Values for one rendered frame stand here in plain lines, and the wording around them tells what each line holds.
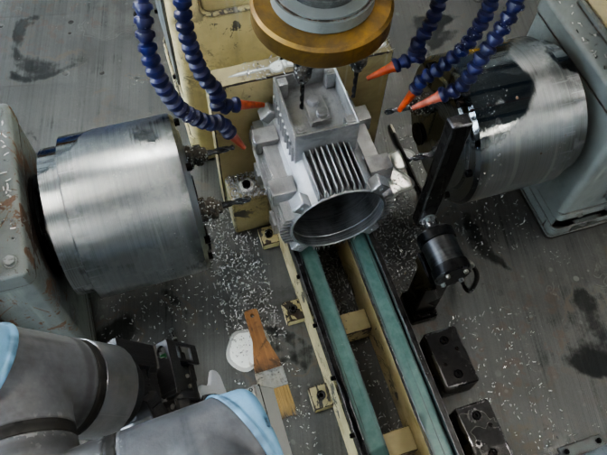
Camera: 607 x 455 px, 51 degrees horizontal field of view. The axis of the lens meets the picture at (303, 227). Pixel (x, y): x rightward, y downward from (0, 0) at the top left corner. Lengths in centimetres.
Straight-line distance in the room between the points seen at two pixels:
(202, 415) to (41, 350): 15
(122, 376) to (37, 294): 33
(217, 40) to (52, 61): 58
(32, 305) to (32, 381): 41
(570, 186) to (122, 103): 92
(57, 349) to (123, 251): 35
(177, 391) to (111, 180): 33
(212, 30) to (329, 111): 23
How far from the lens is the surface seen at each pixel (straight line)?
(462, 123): 84
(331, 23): 78
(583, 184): 120
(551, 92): 105
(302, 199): 93
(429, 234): 99
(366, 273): 107
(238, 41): 110
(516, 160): 104
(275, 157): 100
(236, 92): 101
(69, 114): 147
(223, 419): 50
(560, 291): 129
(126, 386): 62
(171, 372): 70
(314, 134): 94
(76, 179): 91
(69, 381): 58
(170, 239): 90
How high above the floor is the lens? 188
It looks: 61 degrees down
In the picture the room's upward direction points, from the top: 3 degrees clockwise
